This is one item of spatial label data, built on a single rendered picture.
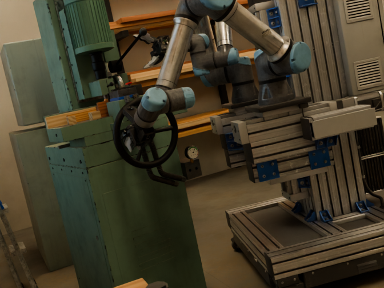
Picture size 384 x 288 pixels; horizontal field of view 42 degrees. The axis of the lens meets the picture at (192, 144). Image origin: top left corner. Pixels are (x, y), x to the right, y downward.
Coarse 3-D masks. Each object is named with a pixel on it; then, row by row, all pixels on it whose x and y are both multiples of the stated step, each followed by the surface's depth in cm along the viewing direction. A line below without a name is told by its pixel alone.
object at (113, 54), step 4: (112, 32) 250; (112, 36) 250; (116, 44) 251; (116, 48) 251; (104, 52) 248; (108, 52) 249; (112, 52) 250; (116, 52) 251; (104, 56) 248; (108, 56) 249; (112, 56) 250; (116, 56) 251; (108, 60) 249; (112, 60) 250
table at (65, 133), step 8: (176, 112) 230; (184, 112) 233; (88, 120) 220; (96, 120) 211; (104, 120) 212; (112, 120) 214; (56, 128) 208; (64, 128) 204; (72, 128) 205; (80, 128) 207; (88, 128) 209; (96, 128) 211; (104, 128) 212; (112, 128) 212; (120, 128) 206; (48, 136) 221; (56, 136) 209; (64, 136) 204; (72, 136) 205; (80, 136) 207; (88, 136) 209
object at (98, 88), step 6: (108, 78) 226; (90, 84) 233; (96, 84) 227; (102, 84) 224; (108, 84) 226; (90, 90) 235; (96, 90) 229; (102, 90) 224; (108, 90) 226; (96, 96) 231
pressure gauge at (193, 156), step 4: (188, 148) 227; (192, 148) 228; (196, 148) 229; (188, 152) 227; (192, 152) 228; (196, 152) 229; (188, 156) 226; (192, 156) 228; (196, 156) 229; (192, 160) 230
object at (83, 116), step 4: (84, 112) 224; (88, 112) 225; (68, 116) 220; (76, 116) 222; (80, 116) 223; (84, 116) 224; (88, 116) 225; (76, 120) 222; (80, 120) 223; (84, 120) 224
